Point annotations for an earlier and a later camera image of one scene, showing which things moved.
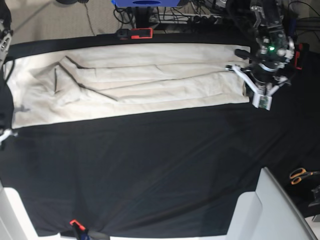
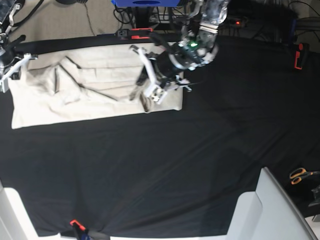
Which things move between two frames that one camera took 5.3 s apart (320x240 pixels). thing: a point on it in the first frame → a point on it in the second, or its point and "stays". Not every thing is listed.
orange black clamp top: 135,33 stays
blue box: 145,3 stays
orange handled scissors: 297,174 stays
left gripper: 4,135 → 7,68
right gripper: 264,81 → 159,85
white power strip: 186,18 stays
